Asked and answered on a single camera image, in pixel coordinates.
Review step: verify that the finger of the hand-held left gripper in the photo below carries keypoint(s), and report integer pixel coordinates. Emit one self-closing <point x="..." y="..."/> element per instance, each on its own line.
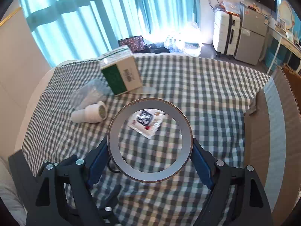
<point x="109" y="202"/>

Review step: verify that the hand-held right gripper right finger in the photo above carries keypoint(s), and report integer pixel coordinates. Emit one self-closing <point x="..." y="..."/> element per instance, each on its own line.
<point x="203" y="167"/>

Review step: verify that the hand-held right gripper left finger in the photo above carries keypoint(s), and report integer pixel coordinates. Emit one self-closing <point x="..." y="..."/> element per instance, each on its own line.
<point x="98" y="163"/>

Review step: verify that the brown tape roll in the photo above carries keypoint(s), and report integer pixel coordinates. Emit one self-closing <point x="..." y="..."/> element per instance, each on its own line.
<point x="141" y="176"/>

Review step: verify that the cardboard box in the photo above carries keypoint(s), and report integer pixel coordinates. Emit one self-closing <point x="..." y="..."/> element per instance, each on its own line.
<point x="256" y="141"/>

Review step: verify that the white bottle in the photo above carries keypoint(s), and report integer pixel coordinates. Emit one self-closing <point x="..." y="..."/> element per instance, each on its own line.
<point x="89" y="114"/>

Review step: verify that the white packet with dark picture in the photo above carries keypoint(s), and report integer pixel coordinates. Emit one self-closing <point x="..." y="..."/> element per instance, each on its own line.
<point x="143" y="127"/>

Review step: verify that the grey cloth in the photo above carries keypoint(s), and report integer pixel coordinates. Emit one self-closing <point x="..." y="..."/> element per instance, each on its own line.
<point x="252" y="107"/>

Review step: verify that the checkered tablecloth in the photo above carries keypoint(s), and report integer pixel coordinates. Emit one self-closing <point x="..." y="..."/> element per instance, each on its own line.
<point x="199" y="87"/>

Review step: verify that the grey sofa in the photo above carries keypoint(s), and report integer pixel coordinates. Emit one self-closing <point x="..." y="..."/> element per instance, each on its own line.
<point x="14" y="193"/>

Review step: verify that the green and white box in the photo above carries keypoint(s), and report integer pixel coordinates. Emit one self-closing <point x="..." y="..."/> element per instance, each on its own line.
<point x="124" y="75"/>

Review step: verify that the dark floral bag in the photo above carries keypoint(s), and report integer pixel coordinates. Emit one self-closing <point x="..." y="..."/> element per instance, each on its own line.
<point x="131" y="43"/>

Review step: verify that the black cloth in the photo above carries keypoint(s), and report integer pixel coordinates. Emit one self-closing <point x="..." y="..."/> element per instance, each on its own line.
<point x="156" y="48"/>

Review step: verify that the pack of water bottles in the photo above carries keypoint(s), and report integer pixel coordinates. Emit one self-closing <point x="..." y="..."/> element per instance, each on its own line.
<point x="175" y="42"/>

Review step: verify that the large clear plastic bag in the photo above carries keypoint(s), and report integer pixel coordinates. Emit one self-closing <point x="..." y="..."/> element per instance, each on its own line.
<point x="192" y="37"/>

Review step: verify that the blue storage bins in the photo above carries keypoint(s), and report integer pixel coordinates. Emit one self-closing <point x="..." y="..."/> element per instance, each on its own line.
<point x="274" y="54"/>

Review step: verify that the white suitcase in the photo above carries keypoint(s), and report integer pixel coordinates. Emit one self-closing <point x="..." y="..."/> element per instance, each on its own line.
<point x="225" y="35"/>

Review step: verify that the grey fridge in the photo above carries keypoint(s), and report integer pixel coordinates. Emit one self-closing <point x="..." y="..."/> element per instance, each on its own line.
<point x="252" y="37"/>

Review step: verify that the blue curtain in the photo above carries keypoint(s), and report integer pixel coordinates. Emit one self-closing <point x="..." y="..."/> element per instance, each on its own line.
<point x="82" y="16"/>

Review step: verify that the white side desk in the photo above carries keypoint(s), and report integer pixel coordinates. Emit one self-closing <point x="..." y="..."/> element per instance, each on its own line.
<point x="285" y="40"/>

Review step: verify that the plastic bag with orange items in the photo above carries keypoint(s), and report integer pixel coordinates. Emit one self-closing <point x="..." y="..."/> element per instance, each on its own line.
<point x="229" y="7"/>

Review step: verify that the round white mirror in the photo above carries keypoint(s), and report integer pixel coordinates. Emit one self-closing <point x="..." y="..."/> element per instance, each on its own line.
<point x="285" y="14"/>

